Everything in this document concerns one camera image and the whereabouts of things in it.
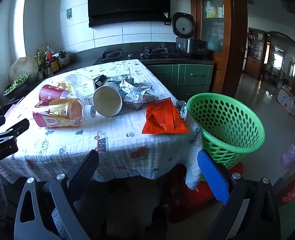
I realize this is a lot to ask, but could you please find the wooden glass door cabinet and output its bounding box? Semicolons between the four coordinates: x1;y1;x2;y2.
190;0;248;98

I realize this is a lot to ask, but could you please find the orange snack packet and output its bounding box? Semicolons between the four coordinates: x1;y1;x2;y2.
142;97;189;134

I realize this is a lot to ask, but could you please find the metal pot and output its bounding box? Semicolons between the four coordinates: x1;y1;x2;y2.
55;51;71;68

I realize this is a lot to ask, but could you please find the round wooden cutting board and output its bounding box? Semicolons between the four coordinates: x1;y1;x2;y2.
8;56;39;84

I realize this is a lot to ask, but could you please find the black cardboard box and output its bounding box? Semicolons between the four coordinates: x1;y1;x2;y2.
92;74;110;88

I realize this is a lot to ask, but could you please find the white printed tablecloth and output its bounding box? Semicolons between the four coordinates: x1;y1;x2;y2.
0;59;204;190

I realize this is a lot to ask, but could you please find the black range hood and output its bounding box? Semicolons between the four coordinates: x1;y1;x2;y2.
81;0;180;28

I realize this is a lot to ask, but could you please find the red drink carton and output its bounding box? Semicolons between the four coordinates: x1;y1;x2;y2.
33;105;63;128

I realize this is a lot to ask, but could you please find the group of condiment bottles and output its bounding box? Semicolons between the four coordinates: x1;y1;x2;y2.
36;45;60;78

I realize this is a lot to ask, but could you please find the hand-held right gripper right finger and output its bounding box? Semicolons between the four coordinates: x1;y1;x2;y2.
197;149;281;240

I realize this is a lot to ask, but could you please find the silver foil wrapper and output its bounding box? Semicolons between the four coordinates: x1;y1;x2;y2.
173;100;188;121

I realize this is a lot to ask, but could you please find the large white paper cup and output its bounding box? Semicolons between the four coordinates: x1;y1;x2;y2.
93;82;123;118

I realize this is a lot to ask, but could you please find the red paper cup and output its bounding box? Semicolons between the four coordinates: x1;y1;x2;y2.
39;84;69;102

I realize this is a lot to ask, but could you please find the green kitchen cabinet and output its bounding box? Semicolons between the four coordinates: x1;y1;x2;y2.
146;64;214;98

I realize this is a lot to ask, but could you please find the amber plastic bottle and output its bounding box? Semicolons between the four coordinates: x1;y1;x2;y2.
48;98;96;127

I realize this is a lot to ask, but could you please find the grey paper wrapper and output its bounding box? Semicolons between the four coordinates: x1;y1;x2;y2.
119;77;164;110

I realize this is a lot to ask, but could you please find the bowl of green vegetables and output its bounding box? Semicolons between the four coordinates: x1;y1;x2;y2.
4;74;34;100

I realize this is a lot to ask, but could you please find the black gas stove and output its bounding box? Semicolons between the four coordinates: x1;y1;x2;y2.
94;46;178;64

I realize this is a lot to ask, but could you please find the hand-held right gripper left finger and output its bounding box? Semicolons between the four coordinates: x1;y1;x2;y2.
14;149;99;240

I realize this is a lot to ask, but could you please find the polka dot play tent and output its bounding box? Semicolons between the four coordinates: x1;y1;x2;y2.
277;85;295;122

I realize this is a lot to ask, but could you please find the black rice cooker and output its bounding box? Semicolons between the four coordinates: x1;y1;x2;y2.
172;12;208;58

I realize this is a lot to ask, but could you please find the green white carton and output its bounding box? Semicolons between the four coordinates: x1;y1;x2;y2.
110;74;134;84

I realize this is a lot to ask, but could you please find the white milk carton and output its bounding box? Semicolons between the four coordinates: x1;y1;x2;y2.
65;74;96;105

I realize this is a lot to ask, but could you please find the red plastic stool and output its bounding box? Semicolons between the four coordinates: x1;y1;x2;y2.
163;161;244;223

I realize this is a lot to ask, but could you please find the green plastic basket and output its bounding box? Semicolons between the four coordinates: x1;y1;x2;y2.
187;93;266;175

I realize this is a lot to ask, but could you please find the yellow snack packet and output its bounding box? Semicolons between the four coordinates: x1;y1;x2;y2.
56;82;71;93

